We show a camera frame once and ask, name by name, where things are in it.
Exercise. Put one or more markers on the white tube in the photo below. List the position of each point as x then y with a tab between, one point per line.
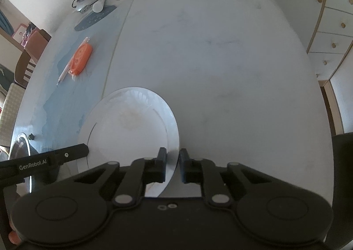
98	6

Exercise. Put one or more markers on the wooden chair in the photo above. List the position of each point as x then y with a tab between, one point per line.
22	65

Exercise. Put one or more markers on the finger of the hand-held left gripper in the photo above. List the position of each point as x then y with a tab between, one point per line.
73	152

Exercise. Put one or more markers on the blue patterned table mat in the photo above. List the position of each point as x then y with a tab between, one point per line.
69	101

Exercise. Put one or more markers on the person's left hand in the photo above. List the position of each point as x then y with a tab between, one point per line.
13	238

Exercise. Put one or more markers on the orange correction tape dispenser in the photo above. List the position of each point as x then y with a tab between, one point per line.
80	58

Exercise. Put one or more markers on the white plate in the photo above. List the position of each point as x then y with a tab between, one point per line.
124	128

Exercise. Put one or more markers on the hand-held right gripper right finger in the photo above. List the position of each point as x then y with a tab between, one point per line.
183	167

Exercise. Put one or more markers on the white cabinet with wooden knobs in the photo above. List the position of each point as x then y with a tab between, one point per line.
325	18

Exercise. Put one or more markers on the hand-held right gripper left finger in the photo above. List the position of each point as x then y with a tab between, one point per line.
162	164

